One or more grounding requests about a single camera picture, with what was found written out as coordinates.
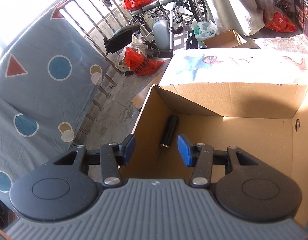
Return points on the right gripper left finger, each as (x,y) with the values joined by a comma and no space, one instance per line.
(112,156)

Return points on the large cardboard box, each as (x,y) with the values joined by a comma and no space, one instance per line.
(268,121)

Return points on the red bag by curtain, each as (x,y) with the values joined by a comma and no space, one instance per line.
(279,23)

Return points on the red bag on floor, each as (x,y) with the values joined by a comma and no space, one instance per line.
(140,64)

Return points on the black cylindrical pen tool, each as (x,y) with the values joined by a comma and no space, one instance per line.
(168,133)

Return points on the metal bed rail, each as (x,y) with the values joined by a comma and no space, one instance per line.
(95,20)

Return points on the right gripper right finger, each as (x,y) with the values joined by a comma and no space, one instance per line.
(199,156)

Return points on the wheelchair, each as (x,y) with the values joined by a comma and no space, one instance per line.
(162,19)

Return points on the small open cardboard box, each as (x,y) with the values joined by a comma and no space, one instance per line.
(229,39)

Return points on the white curtain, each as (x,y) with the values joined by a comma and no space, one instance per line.
(243,16)

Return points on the grey patterned bed quilt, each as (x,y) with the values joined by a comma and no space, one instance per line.
(48,80)

